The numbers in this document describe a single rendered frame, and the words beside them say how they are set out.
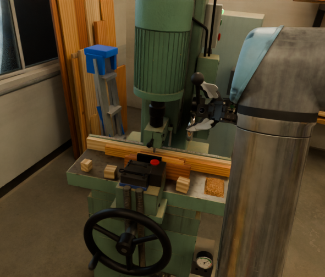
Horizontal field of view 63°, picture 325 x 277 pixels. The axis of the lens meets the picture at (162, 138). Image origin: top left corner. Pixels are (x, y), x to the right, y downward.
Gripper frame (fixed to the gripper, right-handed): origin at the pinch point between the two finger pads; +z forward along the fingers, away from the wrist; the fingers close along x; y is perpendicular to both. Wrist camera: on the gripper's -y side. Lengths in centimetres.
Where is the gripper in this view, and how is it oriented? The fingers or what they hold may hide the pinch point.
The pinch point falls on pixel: (188, 104)
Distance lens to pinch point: 80.7
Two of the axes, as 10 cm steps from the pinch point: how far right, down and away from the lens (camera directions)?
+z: -8.5, -1.0, -5.2
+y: 5.1, 1.4, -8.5
